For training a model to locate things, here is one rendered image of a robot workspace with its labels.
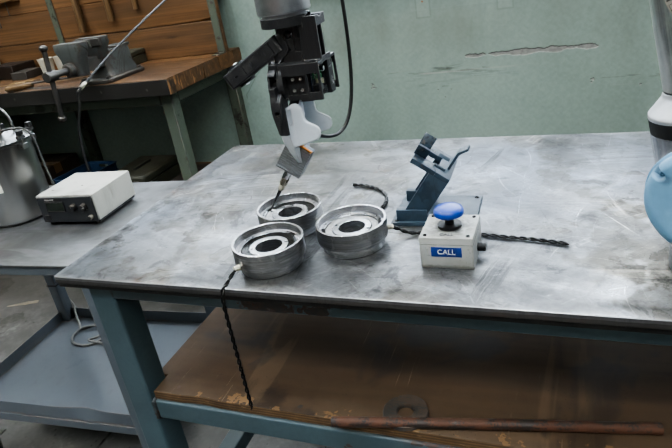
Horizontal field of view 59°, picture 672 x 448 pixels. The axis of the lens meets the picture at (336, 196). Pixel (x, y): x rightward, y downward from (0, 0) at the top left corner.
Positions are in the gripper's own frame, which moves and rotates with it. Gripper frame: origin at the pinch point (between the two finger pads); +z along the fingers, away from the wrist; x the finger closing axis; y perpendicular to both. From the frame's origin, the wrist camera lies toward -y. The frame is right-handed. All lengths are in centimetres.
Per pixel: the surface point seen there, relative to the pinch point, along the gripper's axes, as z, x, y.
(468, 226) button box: 8.7, -7.7, 26.2
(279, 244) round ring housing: 11.1, -9.4, -1.3
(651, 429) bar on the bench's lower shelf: 37, -11, 48
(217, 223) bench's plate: 13.1, 0.9, -18.3
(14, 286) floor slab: 92, 88, -199
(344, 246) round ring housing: 10.7, -10.3, 9.3
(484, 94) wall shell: 35, 155, 10
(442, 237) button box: 8.7, -10.8, 23.3
